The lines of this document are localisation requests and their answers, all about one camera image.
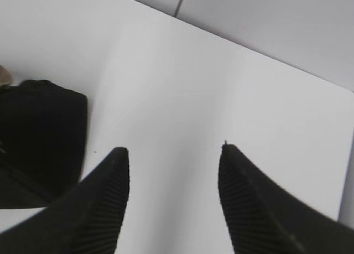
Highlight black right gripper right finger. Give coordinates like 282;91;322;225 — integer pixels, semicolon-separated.
218;143;353;253

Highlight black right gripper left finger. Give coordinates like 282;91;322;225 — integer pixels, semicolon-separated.
1;147;129;253

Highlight black tote bag tan handles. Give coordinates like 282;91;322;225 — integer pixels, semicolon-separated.
1;68;88;209

